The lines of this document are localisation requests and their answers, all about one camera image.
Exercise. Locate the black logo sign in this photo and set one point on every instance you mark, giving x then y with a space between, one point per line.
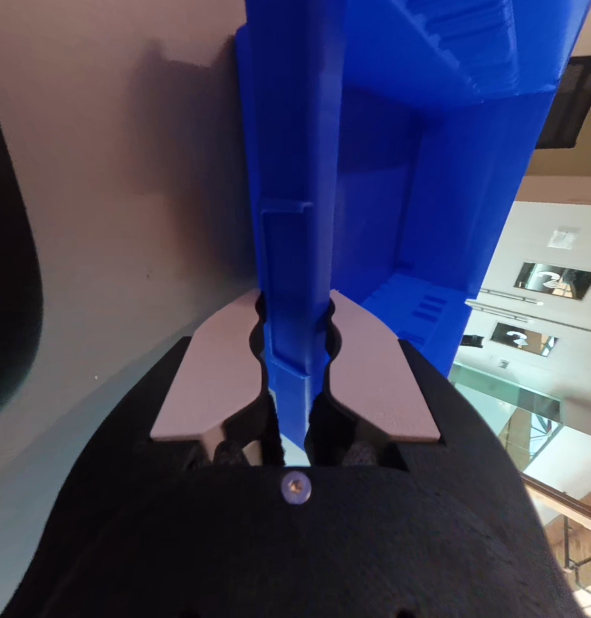
551 281
522 338

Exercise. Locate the paper wall notice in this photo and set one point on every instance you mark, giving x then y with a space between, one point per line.
563 238

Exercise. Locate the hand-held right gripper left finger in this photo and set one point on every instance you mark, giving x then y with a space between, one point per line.
213 381

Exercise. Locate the black box appliance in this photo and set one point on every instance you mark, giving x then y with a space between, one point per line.
570 101

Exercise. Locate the black quilted pad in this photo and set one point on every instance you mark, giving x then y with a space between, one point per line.
10 289

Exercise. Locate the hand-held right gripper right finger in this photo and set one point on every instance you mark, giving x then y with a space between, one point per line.
377 381

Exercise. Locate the blue plastic bin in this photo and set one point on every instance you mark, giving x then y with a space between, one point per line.
372 193

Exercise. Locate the black wall camera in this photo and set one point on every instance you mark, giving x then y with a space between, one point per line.
473 341

